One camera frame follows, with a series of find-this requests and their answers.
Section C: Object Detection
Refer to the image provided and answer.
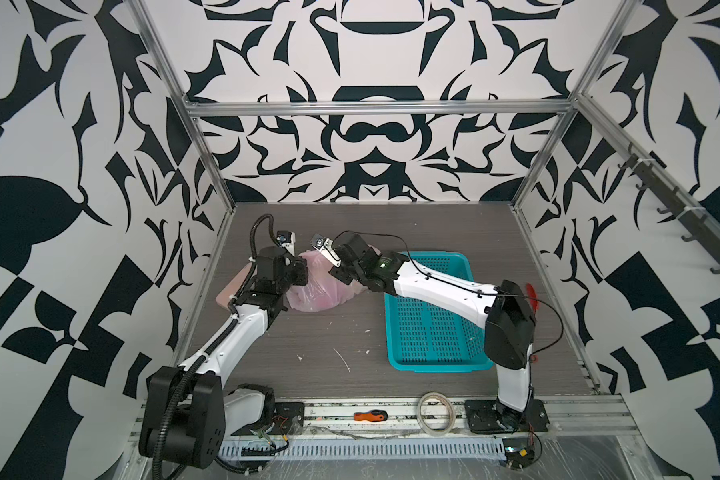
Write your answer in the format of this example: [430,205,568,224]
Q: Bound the pink plastic bag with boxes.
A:
[286,250,367,313]

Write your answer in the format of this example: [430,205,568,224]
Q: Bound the teal plastic basket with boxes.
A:
[383,251,495,374]

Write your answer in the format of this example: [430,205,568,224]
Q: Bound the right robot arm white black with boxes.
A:
[311,230,546,434]

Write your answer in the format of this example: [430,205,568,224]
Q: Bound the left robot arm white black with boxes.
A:
[138,213,308,479]

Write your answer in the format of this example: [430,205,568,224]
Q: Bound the pink case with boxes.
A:
[215,265,251,310]

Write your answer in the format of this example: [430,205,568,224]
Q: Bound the red kitchen tongs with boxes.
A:
[525,283,539,364]

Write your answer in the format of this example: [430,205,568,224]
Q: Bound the clear tape roll front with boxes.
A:
[416,392,457,437]

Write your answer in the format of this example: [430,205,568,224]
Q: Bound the green circuit board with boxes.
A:
[501,437,543,471]

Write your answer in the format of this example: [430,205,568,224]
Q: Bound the black hook rack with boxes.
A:
[616,143,720,275]

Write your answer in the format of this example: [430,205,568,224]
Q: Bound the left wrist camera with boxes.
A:
[276,230,296,256]

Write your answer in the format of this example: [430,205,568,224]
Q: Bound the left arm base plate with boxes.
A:
[225,401,306,437]

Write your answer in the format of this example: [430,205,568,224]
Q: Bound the orange handled screwdriver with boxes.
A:
[353,409,388,423]

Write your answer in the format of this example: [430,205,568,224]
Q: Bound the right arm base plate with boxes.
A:
[464,399,549,435]

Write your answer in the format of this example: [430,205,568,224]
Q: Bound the white cable duct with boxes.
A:
[219,438,506,461]

